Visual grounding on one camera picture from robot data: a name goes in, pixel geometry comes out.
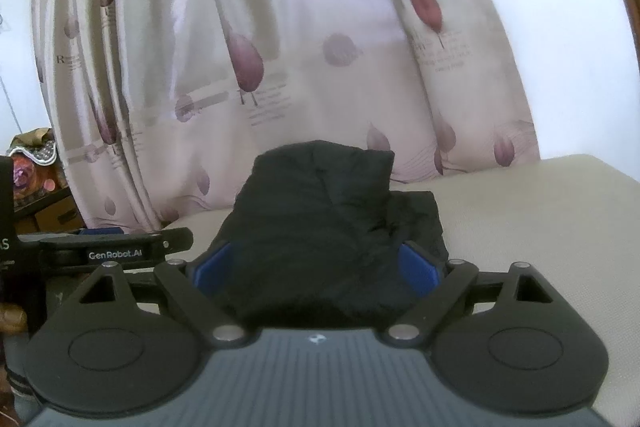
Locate black garment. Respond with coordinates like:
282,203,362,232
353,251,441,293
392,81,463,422
191,141,449,329

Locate left hand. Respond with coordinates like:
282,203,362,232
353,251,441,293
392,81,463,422
0,305,27,427

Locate dark wooden furniture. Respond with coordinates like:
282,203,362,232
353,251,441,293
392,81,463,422
13,187,85,234

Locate cream bed mattress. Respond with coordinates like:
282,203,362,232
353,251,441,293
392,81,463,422
124,155,639,426

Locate floral pink curtain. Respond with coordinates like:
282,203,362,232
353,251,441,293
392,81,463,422
32,0,539,231

